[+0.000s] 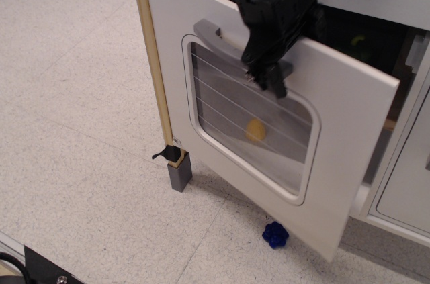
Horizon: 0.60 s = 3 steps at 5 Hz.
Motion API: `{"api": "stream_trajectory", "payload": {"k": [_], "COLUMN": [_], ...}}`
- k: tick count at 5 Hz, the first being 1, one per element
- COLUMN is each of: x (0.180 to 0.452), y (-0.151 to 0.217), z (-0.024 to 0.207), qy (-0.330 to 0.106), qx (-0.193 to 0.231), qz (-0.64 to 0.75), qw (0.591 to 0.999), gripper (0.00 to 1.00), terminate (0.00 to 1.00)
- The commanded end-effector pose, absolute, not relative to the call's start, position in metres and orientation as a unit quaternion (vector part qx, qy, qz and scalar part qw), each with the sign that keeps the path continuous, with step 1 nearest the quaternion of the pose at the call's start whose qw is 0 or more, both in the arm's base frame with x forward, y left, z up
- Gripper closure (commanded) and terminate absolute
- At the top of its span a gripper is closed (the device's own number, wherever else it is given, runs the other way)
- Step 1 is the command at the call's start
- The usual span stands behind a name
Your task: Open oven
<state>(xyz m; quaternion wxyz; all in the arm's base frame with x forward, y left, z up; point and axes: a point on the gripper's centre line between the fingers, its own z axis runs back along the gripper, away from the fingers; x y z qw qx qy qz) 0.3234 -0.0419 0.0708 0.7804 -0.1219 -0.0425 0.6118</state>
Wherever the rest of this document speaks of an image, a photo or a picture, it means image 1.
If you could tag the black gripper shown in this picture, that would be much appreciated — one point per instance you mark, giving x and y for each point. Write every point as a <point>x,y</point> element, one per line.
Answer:
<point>274,27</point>

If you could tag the white oven door with window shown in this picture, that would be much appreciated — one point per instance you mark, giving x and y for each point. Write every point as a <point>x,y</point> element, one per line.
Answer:
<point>319,138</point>

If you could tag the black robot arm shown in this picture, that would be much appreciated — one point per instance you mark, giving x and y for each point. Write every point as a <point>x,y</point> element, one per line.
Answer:
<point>274,27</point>

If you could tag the green toy bell pepper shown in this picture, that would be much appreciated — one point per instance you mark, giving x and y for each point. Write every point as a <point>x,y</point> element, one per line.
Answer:
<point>357,40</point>

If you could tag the yellow toy corn piece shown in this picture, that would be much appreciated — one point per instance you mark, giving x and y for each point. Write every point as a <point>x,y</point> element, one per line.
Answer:
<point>255,130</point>

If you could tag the white toy kitchen cabinet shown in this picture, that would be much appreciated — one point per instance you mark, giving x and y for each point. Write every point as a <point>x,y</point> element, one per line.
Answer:
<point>396,43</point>

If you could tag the black tape piece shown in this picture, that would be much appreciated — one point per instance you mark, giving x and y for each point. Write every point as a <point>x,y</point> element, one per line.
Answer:
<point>170,153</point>

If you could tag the grey cabinet foot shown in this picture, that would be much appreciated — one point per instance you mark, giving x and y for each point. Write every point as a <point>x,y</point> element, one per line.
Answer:
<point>182,175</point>

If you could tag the white cabinet drawer door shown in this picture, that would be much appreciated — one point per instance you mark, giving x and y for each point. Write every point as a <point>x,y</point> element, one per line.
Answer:
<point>401,201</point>

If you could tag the blue toy grape bunch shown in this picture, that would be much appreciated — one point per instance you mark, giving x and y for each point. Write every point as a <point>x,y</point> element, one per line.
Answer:
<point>275,235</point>

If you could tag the black base plate with screw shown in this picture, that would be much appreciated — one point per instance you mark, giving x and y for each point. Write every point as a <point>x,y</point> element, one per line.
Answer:
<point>42,270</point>

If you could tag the aluminium frame rail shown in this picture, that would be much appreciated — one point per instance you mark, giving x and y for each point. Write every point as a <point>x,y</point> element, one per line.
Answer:
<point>14,248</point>

